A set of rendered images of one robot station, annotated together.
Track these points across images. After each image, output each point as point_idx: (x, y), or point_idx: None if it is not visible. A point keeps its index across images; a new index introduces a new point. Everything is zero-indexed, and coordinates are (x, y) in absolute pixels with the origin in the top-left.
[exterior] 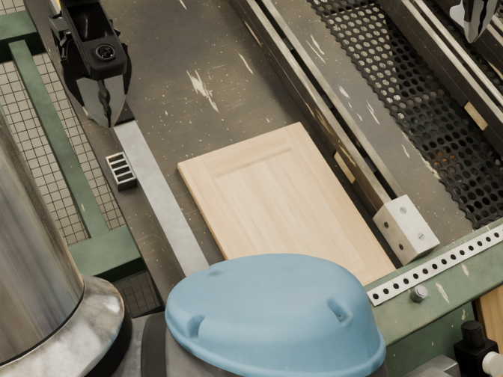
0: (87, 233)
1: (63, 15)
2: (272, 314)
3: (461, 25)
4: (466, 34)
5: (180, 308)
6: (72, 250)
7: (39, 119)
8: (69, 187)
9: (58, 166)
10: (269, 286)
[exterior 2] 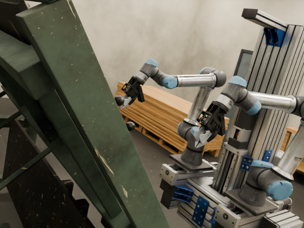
0: (111, 211)
1: (221, 118)
2: (270, 163)
3: (124, 105)
4: (125, 107)
5: (272, 165)
6: None
7: (78, 147)
8: (107, 187)
9: (91, 178)
10: (264, 162)
